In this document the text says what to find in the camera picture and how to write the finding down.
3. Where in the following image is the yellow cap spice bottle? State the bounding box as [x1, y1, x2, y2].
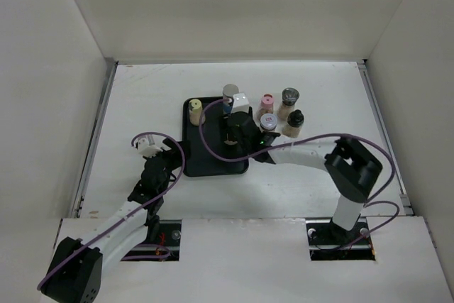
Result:
[188, 99, 204, 126]

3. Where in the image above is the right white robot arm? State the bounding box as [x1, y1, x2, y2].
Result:
[226, 112, 382, 243]

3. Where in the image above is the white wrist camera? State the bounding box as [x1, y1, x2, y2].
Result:
[231, 93, 250, 114]
[133, 134, 162, 158]

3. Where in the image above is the black cap small pepper bottle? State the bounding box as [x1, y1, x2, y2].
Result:
[282, 109, 305, 138]

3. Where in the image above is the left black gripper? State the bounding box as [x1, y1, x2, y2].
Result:
[144, 139, 189, 195]

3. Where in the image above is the black grinder top bottle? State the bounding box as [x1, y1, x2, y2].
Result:
[224, 128, 238, 146]

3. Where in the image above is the pink cap spice bottle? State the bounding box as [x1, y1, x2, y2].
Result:
[256, 94, 274, 120]

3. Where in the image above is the blue label silver cap bottle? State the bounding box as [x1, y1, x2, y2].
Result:
[222, 84, 239, 114]

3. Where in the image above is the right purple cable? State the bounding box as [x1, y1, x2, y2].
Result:
[198, 99, 402, 250]

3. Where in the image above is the grey grinder top bottle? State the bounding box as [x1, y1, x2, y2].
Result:
[277, 87, 299, 121]

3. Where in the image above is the red label jar white lid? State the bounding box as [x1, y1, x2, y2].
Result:
[259, 113, 278, 132]

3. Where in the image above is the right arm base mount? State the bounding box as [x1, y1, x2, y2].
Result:
[306, 218, 375, 261]

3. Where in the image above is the black rectangular tray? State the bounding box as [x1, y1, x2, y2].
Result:
[182, 95, 250, 178]

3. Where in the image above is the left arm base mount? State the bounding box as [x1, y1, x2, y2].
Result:
[122, 216, 182, 262]

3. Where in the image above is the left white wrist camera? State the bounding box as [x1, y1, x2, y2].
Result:
[133, 134, 162, 158]

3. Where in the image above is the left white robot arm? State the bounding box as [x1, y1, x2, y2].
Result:
[37, 136, 191, 302]

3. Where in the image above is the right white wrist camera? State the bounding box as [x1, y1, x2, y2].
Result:
[231, 93, 250, 114]

